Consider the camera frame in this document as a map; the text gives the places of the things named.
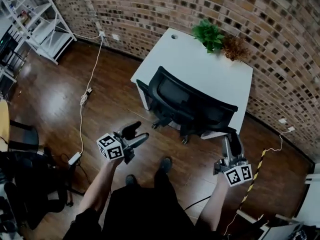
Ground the open cardboard box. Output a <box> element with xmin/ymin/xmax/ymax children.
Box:
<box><xmin>235</xmin><ymin>208</ymin><xmax>305</xmax><ymax>240</ymax></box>

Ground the black equipment rack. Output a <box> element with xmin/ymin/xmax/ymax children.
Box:
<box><xmin>0</xmin><ymin>25</ymin><xmax>29</xmax><ymax>73</ymax></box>

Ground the person's black shoe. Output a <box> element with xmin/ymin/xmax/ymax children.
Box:
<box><xmin>124</xmin><ymin>174</ymin><xmax>138</xmax><ymax>186</ymax></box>
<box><xmin>158</xmin><ymin>156</ymin><xmax>173</xmax><ymax>174</ymax></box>

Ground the yellow black striped pole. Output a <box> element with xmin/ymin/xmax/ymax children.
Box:
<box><xmin>240</xmin><ymin>148</ymin><xmax>266</xmax><ymax>205</ymax></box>

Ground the black mesh office chair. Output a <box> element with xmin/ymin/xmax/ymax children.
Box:
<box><xmin>135</xmin><ymin>65</ymin><xmax>239</xmax><ymax>145</ymax></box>

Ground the white metal shelf rack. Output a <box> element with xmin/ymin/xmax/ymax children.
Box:
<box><xmin>0</xmin><ymin>0</ymin><xmax>78</xmax><ymax>66</ymax></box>

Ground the person's black clothing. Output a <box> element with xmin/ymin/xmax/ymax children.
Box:
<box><xmin>62</xmin><ymin>168</ymin><xmax>227</xmax><ymax>240</ymax></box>

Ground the black swivel chair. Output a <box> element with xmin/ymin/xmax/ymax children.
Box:
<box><xmin>0</xmin><ymin>120</ymin><xmax>86</xmax><ymax>231</ymax></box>

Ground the person's right black shoe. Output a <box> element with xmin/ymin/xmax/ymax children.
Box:
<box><xmin>158</xmin><ymin>156</ymin><xmax>173</xmax><ymax>174</ymax></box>

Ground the white desk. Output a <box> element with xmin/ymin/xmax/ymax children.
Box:
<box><xmin>130</xmin><ymin>27</ymin><xmax>254</xmax><ymax>140</ymax></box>

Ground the green potted plant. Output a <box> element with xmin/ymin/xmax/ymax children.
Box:
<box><xmin>191</xmin><ymin>18</ymin><xmax>226</xmax><ymax>54</ymax></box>

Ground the person's right forearm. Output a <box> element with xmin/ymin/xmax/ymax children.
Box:
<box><xmin>196</xmin><ymin>175</ymin><xmax>236</xmax><ymax>235</ymax></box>

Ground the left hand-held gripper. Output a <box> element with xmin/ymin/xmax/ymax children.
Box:
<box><xmin>96</xmin><ymin>121</ymin><xmax>150</xmax><ymax>165</ymax></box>

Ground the white cabinet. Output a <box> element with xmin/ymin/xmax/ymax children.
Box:
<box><xmin>296</xmin><ymin>163</ymin><xmax>320</xmax><ymax>228</ymax></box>

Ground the yellow round table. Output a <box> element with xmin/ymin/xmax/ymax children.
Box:
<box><xmin>0</xmin><ymin>99</ymin><xmax>11</xmax><ymax>153</ymax></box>

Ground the long white power cable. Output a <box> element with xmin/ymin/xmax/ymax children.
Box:
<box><xmin>78</xmin><ymin>32</ymin><xmax>105</xmax><ymax>155</ymax></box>

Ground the black floor cable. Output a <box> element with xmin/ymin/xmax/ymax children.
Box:
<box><xmin>184</xmin><ymin>195</ymin><xmax>212</xmax><ymax>212</ymax></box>

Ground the person's left forearm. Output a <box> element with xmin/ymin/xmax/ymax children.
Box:
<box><xmin>76</xmin><ymin>158</ymin><xmax>126</xmax><ymax>219</ymax></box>

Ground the brown dried plant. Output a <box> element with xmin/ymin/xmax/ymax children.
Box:
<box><xmin>221</xmin><ymin>34</ymin><xmax>252</xmax><ymax>62</ymax></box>

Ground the white power adapter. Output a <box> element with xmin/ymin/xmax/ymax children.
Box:
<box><xmin>67</xmin><ymin>152</ymin><xmax>82</xmax><ymax>166</ymax></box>

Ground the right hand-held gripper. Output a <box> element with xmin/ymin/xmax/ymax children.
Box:
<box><xmin>213</xmin><ymin>132</ymin><xmax>254</xmax><ymax>188</ymax></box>

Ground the short white cable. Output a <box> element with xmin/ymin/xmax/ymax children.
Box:
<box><xmin>263</xmin><ymin>130</ymin><xmax>291</xmax><ymax>153</ymax></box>

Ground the person's left black shoe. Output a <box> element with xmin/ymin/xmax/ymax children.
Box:
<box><xmin>124</xmin><ymin>174</ymin><xmax>138</xmax><ymax>186</ymax></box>

